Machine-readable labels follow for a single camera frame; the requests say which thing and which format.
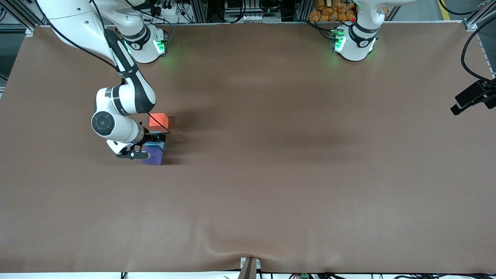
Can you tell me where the orange foam block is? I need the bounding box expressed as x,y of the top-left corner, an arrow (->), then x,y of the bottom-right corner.
149,113 -> 170,131

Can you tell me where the purple foam block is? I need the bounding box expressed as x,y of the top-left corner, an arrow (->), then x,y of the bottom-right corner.
141,149 -> 164,166

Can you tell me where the brown table cloth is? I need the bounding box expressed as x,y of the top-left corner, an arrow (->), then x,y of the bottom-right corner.
0,21 -> 496,274

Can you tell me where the white power strip with plugs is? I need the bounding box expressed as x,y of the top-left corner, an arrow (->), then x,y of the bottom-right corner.
150,0 -> 187,18

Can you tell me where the orange lumpy bag pile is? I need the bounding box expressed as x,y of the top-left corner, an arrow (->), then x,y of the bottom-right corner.
309,0 -> 358,22

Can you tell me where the aluminium frame post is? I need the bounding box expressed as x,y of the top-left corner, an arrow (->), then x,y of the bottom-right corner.
0,0 -> 36,38
463,0 -> 496,32

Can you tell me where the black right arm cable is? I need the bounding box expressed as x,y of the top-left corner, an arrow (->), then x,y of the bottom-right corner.
36,0 -> 172,135

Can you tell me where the brown camera stand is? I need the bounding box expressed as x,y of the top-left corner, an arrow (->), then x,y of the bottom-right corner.
238,257 -> 261,279

